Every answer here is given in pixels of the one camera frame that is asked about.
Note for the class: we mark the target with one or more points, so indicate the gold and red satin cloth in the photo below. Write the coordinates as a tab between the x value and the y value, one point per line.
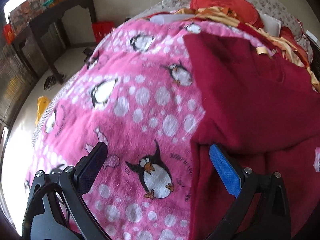
283	45

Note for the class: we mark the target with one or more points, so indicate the red bag on floor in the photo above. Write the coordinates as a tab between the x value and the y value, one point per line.
101	29

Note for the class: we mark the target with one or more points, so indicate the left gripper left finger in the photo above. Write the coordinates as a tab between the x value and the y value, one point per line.
56	209

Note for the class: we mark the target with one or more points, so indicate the floral quilt pillow pile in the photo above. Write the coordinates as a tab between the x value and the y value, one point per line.
275	5

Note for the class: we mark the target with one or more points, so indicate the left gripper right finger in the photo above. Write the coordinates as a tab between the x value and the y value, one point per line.
261	206

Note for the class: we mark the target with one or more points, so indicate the dark red fleece shirt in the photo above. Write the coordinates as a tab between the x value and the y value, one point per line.
264	113

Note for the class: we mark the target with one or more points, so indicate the yellow cloth on floor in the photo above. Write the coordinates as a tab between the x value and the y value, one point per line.
42	104

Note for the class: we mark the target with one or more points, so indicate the dark wooden side table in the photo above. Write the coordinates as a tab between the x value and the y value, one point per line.
40	25

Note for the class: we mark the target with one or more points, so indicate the red heart pillow left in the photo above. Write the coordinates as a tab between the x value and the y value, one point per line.
240	9

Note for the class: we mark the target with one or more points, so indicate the white pillow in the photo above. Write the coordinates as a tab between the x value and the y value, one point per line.
271	25

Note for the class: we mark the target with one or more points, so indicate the pink penguin blanket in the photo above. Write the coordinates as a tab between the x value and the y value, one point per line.
137	94

